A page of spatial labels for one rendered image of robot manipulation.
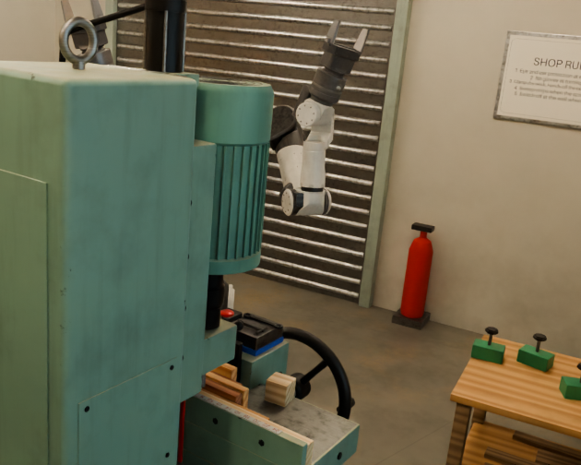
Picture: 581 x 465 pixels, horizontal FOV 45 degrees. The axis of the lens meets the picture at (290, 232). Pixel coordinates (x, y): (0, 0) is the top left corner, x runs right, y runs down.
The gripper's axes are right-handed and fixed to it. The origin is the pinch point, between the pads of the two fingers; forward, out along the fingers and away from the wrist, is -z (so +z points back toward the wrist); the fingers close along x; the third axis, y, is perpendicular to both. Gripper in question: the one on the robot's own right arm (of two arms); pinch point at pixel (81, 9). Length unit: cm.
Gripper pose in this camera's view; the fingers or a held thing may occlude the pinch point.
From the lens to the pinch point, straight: 198.9
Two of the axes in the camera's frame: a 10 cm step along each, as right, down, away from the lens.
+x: 8.5, 0.7, -5.2
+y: -4.9, 4.4, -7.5
